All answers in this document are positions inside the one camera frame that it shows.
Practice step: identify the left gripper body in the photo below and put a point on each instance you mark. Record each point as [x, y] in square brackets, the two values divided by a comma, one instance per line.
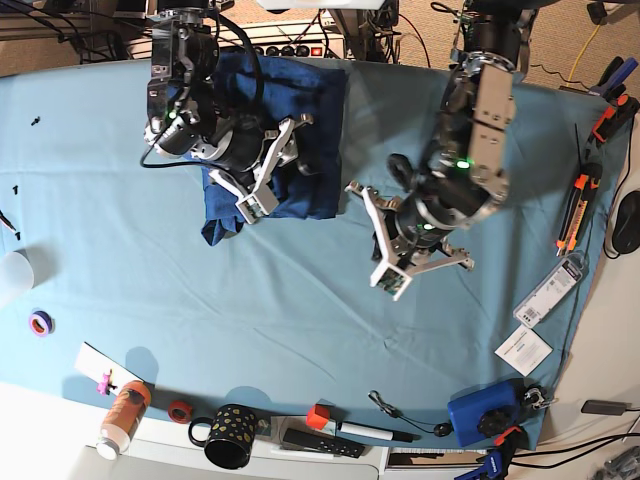
[417, 245]

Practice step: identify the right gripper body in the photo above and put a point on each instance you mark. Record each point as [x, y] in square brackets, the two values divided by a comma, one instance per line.
[252, 155]

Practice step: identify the blue t-shirt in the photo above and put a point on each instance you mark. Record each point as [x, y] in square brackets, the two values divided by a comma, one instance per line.
[291, 89]

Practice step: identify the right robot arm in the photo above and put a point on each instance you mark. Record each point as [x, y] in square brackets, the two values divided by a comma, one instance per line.
[192, 122]

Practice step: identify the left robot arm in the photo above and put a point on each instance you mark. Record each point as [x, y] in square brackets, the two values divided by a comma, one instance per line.
[459, 179]

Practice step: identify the black power strip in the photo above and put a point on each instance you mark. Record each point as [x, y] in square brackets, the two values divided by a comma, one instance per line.
[302, 50]

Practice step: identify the white paper leaflet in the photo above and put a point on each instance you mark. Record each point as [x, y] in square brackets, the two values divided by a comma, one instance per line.
[523, 350]

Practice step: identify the clear plastic blister pack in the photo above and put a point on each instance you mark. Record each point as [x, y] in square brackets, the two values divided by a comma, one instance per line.
[558, 283]

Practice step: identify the orange black utility knife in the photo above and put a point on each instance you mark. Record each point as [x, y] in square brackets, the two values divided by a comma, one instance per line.
[582, 193]

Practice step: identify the teal table cloth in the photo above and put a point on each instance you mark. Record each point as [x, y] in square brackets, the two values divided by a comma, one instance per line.
[278, 317]

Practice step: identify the blue box with knob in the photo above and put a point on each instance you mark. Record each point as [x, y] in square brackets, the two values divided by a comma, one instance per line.
[488, 412]

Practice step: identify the black marker pen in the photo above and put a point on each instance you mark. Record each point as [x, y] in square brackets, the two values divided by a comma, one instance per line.
[376, 433]

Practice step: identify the orange cube block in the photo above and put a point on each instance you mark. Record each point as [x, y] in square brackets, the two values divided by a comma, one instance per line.
[318, 417]

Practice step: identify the black computer mouse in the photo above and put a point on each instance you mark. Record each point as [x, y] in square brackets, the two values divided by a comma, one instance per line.
[626, 236]

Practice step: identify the black dotted remote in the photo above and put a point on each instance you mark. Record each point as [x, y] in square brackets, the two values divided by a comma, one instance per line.
[322, 444]

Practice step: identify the orange black clamp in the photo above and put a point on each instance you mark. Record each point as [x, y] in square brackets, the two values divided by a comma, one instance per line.
[613, 118]

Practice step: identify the blue clamp bottom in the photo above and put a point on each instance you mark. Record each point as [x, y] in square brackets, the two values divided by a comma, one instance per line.
[496, 463]

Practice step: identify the blue black clamp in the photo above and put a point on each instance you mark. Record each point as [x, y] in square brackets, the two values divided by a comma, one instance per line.
[614, 76]

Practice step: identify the translucent plastic cup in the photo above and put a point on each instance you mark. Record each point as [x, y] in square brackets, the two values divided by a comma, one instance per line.
[16, 277]

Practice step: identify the black yellow-dotted mug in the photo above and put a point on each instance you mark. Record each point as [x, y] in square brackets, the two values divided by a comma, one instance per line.
[229, 442]

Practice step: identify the orange tape roll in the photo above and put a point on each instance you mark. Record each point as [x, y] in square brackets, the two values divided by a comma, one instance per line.
[180, 412]

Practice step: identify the black adapter right edge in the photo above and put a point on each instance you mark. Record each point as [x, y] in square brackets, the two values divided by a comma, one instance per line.
[604, 407]

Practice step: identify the purple tape roll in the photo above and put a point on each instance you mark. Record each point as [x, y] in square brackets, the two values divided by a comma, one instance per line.
[41, 323]

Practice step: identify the pink clip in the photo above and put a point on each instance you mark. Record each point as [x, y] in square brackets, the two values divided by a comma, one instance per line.
[105, 385]

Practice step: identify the orange bottle white cap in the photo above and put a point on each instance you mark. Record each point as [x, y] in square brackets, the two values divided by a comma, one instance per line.
[123, 419]

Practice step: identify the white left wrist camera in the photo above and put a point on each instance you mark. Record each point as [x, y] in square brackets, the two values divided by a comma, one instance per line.
[391, 279]

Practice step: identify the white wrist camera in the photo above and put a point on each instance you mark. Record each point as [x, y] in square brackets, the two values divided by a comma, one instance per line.
[391, 279]
[257, 204]

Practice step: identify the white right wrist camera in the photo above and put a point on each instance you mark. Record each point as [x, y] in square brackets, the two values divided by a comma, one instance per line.
[257, 204]

